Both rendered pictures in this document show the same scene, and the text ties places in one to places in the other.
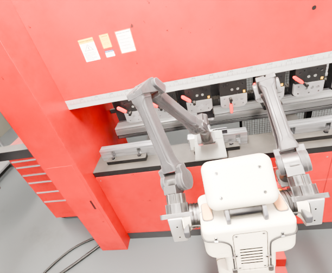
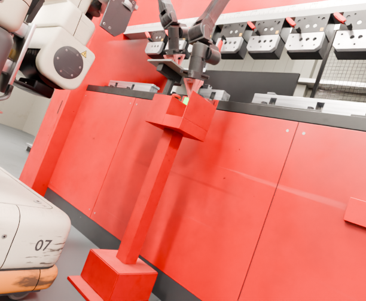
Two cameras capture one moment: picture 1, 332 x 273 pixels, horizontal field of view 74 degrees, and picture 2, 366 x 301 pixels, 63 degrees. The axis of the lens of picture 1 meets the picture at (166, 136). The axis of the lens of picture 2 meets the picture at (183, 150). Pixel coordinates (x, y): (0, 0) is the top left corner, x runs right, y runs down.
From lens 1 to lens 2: 177 cm
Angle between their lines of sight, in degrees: 47
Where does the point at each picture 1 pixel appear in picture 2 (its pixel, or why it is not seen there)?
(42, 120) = not seen: hidden behind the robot
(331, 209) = (267, 291)
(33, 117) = not seen: hidden behind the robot
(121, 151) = (122, 84)
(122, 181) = (95, 102)
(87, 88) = (144, 17)
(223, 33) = not seen: outside the picture
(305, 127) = (289, 101)
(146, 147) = (139, 85)
